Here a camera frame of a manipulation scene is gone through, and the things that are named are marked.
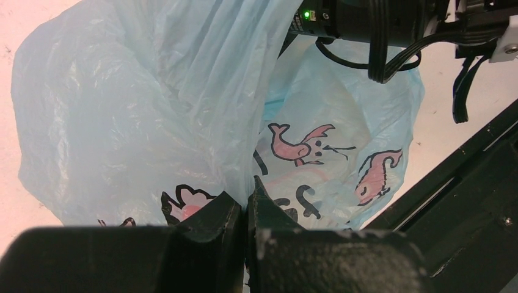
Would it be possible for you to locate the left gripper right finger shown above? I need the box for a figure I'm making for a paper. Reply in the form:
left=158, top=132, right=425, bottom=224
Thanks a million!
left=247, top=177, right=434, bottom=292

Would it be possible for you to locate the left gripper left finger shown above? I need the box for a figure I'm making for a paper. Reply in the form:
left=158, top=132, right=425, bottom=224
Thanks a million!
left=1, top=194, right=243, bottom=292

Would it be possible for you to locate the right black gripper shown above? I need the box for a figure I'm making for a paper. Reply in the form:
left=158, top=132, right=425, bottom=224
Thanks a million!
left=280, top=1, right=450, bottom=53

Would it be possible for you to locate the light blue plastic bag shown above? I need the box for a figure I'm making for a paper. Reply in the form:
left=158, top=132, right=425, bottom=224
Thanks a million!
left=11, top=1, right=424, bottom=229

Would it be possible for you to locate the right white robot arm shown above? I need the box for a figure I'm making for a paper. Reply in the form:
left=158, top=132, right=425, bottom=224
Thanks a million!
left=282, top=1, right=517, bottom=71

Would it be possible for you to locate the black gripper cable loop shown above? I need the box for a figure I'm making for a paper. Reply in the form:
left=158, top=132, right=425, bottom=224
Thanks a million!
left=315, top=0, right=518, bottom=124

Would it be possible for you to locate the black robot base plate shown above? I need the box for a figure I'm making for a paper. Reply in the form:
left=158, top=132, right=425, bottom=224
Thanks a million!
left=368, top=103, right=517, bottom=292

